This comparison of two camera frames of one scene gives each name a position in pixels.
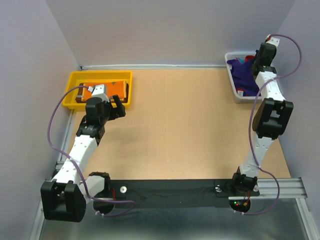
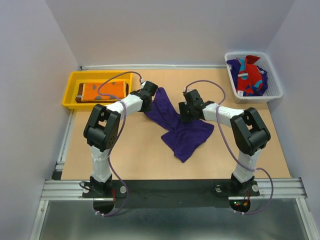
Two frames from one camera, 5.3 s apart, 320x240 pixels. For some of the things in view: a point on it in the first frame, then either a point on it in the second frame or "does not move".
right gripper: (255, 57) -> (183, 106)
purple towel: (244, 77) -> (184, 137)
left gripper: (116, 112) -> (147, 109)
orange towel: (113, 88) does not move
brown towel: (79, 95) does not move
